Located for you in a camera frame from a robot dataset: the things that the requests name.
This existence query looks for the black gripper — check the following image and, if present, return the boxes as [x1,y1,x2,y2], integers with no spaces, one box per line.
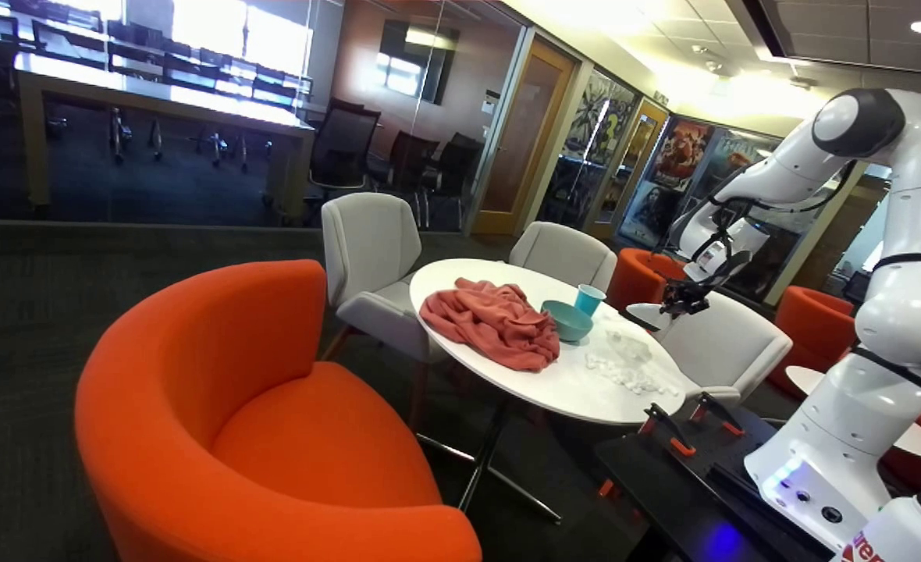
[655,279,714,325]

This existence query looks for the white hand brush black bristles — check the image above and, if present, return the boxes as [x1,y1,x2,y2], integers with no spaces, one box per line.
[617,300,679,336]

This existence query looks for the white foam bits pile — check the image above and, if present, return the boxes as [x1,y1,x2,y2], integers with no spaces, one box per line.
[581,328,692,417]

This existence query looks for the wide white chair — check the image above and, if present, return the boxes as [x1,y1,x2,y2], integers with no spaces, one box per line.
[651,290,797,406]

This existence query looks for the teal cup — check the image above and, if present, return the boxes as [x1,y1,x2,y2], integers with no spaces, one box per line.
[570,281,609,321]

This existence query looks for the teal bowl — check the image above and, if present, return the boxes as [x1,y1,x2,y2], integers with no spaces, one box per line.
[535,298,597,347]

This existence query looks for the low white chair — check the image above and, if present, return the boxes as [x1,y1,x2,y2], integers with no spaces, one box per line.
[504,219,621,298]

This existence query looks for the black perforated mounting board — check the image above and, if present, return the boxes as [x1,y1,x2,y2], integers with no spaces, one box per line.
[642,401,845,562]

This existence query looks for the pink cloth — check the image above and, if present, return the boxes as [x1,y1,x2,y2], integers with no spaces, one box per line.
[419,276,566,374]

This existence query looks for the wooden door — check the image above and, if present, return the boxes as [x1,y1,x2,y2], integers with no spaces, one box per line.
[467,38,583,251]

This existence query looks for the chrome table base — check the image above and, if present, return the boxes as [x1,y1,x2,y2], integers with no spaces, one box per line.
[412,402,566,525]

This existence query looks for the black office chair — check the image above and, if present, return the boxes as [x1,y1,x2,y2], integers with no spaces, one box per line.
[431,133,487,234]
[307,101,382,197]
[382,133,442,227]

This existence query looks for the tall-backed white chair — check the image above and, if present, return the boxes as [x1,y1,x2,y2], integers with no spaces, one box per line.
[318,190,438,363]

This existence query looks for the large orange tub chair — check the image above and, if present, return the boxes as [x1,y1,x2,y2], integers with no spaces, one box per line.
[71,259,487,562]

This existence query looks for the long wooden counter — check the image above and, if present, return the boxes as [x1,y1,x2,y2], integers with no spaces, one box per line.
[11,50,318,215]

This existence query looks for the red wall poster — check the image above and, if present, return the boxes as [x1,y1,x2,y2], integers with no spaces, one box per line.
[645,116,717,193]

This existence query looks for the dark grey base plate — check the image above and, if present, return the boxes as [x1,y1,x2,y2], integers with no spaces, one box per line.
[593,417,797,562]

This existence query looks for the wall mounted screen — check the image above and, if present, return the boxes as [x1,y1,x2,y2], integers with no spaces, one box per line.
[378,15,461,106]

